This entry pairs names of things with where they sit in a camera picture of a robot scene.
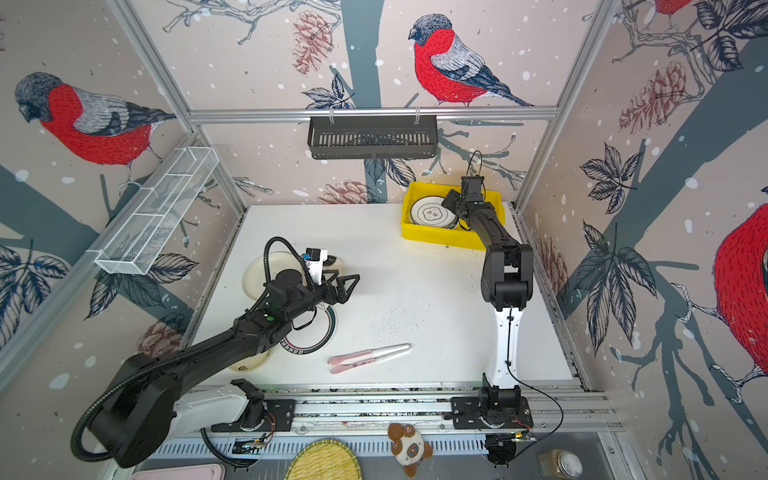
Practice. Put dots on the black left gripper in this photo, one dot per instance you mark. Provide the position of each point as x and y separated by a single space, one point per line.
341 295

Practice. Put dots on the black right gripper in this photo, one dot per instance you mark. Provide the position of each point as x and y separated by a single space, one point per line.
453 199

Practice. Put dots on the cream plate black green patch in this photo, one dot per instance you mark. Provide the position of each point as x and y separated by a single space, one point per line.
334 263

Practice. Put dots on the yellow plastic bin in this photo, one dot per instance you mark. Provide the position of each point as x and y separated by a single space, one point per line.
438 237

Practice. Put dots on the plate green rim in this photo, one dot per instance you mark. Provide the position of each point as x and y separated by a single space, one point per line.
311 331

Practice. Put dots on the cream bear print plate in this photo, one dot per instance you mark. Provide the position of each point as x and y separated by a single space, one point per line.
254 279

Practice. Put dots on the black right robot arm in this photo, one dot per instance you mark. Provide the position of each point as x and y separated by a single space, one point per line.
506 283

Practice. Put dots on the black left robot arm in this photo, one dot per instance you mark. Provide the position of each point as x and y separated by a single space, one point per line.
133 416

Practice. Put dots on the pink white utensil upper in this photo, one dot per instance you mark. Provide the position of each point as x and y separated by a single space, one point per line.
366 354

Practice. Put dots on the woven yellow green mat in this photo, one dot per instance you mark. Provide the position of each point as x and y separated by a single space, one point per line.
325 459

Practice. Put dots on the plush toy brown white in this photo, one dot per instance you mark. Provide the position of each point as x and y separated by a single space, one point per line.
408 447

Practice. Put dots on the pink tray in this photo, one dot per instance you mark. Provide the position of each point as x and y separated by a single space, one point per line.
193 472

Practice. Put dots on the jar with white lid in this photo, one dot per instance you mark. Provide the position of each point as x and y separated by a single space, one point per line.
559 464

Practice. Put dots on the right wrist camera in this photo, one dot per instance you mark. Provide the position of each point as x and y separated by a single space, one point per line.
472 189

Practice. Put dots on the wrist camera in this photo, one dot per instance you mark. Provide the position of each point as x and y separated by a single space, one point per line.
314 259
472 189

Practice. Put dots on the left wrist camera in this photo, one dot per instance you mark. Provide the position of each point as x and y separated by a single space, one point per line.
314 259

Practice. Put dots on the black hanging wire basket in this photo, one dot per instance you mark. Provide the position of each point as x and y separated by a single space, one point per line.
373 137

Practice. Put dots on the white wire mesh basket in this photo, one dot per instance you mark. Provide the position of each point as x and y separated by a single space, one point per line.
141 238

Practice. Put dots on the aluminium frame top bar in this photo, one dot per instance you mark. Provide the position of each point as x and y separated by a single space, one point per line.
249 116

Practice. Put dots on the aluminium rail base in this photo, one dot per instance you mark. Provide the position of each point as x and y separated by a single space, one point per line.
290 417

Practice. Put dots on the aluminium frame post right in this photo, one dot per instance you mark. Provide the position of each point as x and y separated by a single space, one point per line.
599 22

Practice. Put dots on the aluminium frame post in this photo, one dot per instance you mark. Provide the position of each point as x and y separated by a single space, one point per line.
599 22
137 34

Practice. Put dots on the aluminium frame post left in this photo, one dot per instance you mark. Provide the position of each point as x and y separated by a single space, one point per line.
137 34

